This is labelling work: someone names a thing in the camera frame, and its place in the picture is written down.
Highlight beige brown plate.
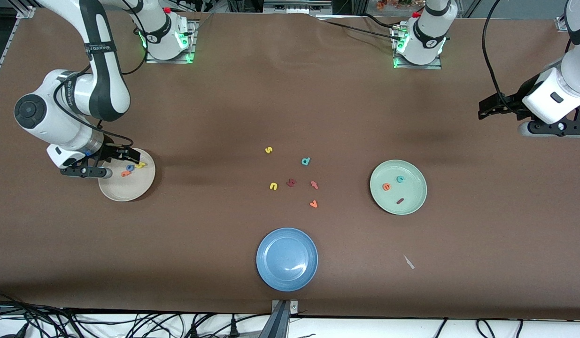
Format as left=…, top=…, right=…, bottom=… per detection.
left=98, top=147, right=156, bottom=202

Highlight brown paper table cover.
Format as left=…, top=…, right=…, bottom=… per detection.
left=0, top=8, right=580, bottom=321

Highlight light green plate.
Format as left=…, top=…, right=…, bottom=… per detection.
left=369, top=159, right=428, bottom=216

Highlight orange flowers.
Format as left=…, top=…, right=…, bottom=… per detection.
left=377, top=0, right=415, bottom=11

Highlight blue plate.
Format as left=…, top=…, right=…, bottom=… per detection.
left=255, top=227, right=319, bottom=292

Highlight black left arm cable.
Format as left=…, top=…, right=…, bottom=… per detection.
left=481, top=0, right=518, bottom=111

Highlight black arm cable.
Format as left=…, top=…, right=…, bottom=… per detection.
left=481, top=0, right=518, bottom=111
left=53, top=0, right=148, bottom=151

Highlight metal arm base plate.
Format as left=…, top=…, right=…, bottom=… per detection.
left=145, top=20, right=197, bottom=64
left=392, top=26, right=443, bottom=70

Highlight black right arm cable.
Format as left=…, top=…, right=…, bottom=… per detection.
left=53, top=0, right=148, bottom=151

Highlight black base cable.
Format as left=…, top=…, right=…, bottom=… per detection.
left=316, top=18, right=403, bottom=40
left=360, top=13, right=403, bottom=34

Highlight silver frame bar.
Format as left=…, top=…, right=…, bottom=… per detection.
left=263, top=0, right=333, bottom=15

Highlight silver mount bracket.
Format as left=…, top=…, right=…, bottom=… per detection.
left=271, top=300, right=300, bottom=315

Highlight dark aluminium mount post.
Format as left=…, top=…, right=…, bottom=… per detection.
left=263, top=300, right=291, bottom=338

